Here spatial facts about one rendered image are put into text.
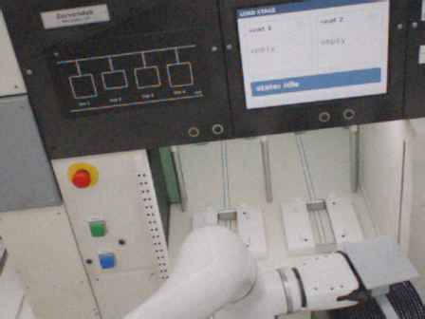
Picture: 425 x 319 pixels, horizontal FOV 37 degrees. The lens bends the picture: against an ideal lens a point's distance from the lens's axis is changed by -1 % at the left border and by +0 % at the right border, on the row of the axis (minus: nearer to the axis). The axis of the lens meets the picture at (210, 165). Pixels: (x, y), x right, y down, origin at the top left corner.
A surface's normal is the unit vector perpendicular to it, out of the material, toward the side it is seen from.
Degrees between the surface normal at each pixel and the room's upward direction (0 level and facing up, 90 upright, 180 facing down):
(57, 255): 90
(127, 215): 90
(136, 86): 90
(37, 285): 90
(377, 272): 1
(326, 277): 3
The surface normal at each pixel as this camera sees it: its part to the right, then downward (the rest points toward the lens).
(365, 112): 0.01, 0.56
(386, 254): -0.12, -0.83
